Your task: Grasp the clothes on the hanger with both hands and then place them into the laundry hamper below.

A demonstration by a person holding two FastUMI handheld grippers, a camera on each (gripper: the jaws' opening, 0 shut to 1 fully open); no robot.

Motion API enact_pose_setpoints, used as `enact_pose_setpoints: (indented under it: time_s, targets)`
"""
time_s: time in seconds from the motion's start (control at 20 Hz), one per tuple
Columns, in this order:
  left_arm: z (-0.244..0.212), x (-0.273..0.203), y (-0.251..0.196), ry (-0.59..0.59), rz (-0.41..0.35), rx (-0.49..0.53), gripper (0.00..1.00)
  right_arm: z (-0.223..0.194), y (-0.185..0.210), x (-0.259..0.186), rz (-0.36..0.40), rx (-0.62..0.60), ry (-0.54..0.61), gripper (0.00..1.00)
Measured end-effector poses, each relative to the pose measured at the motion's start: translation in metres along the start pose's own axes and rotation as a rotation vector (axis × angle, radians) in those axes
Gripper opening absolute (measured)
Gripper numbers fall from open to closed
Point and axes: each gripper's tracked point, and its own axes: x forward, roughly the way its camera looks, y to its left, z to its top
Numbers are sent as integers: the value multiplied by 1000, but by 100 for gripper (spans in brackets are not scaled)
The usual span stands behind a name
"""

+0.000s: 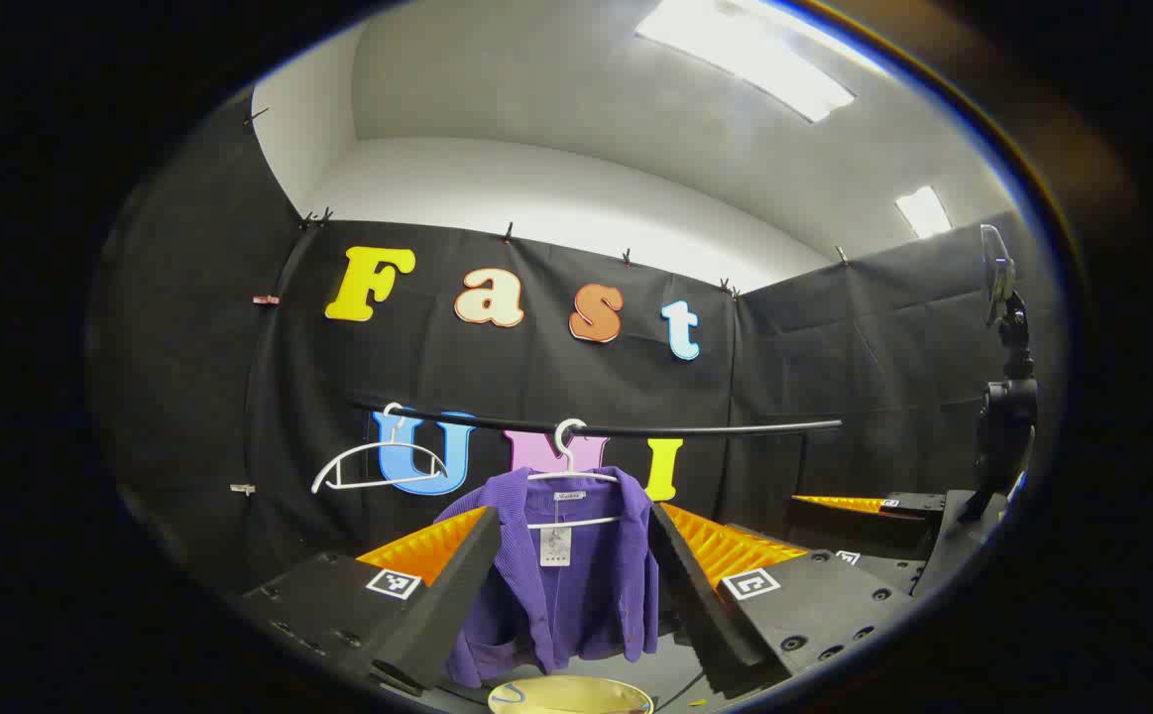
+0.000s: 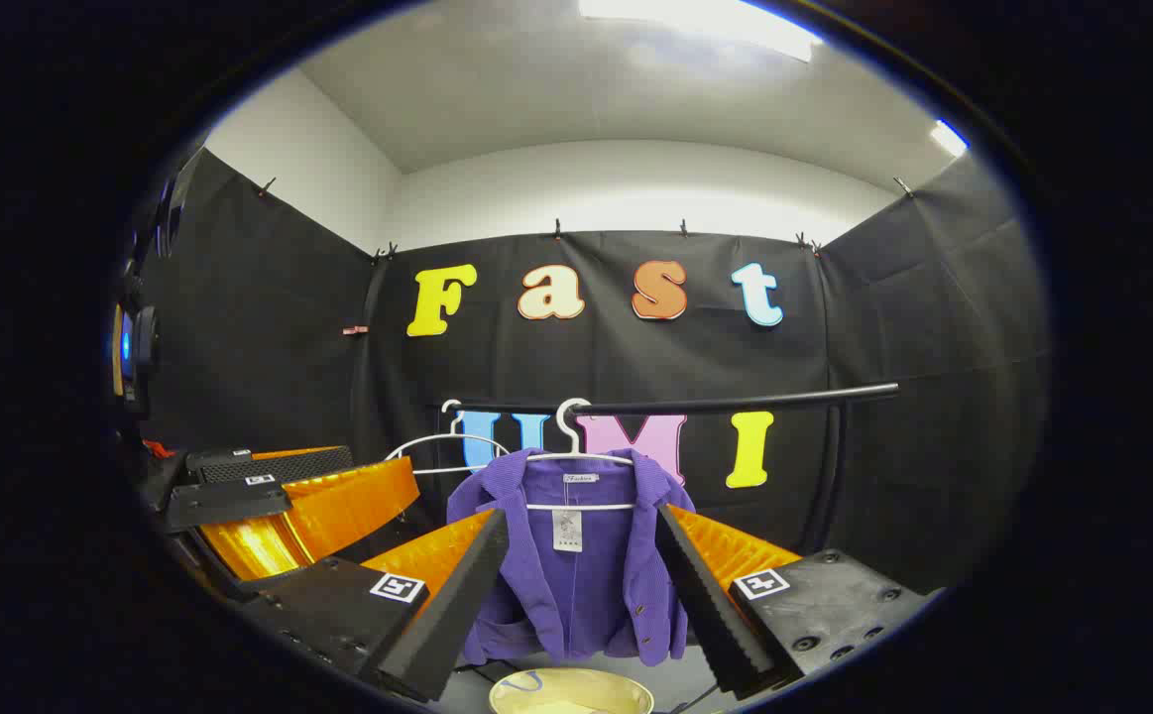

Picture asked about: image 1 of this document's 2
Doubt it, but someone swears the black clothes rack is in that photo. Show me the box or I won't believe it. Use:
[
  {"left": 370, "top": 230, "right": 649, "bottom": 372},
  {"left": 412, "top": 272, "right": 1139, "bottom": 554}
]
[{"left": 348, "top": 395, "right": 845, "bottom": 502}]

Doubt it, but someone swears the white plastic clothes hanger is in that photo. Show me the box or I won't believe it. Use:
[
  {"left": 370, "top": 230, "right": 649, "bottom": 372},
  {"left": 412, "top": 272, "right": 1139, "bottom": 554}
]
[
  {"left": 311, "top": 402, "right": 450, "bottom": 495},
  {"left": 524, "top": 416, "right": 629, "bottom": 531}
]

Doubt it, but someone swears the cream round laundry hamper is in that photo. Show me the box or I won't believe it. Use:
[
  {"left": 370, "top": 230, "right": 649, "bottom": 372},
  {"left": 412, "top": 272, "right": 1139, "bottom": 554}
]
[{"left": 487, "top": 675, "right": 654, "bottom": 714}]

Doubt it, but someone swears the black backdrop cloth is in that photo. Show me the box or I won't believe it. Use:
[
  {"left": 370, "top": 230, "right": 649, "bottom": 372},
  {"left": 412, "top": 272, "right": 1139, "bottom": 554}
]
[{"left": 90, "top": 94, "right": 1033, "bottom": 601}]

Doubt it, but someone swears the ceiling light panel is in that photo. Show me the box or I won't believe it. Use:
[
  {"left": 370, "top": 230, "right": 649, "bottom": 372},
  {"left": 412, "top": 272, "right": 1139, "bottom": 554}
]
[
  {"left": 635, "top": 0, "right": 857, "bottom": 124},
  {"left": 895, "top": 185, "right": 954, "bottom": 240}
]

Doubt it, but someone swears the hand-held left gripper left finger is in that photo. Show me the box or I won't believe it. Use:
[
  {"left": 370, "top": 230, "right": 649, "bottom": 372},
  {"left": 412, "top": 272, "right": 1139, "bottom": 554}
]
[{"left": 239, "top": 506, "right": 504, "bottom": 695}]

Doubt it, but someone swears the purple knitted cardigan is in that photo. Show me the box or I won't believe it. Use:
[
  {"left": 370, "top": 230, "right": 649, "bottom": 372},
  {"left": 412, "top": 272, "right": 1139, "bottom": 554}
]
[{"left": 434, "top": 466, "right": 661, "bottom": 690}]

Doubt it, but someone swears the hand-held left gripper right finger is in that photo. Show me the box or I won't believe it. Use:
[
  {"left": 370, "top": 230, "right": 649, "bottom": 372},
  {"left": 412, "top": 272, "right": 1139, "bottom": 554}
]
[{"left": 647, "top": 501, "right": 912, "bottom": 697}]

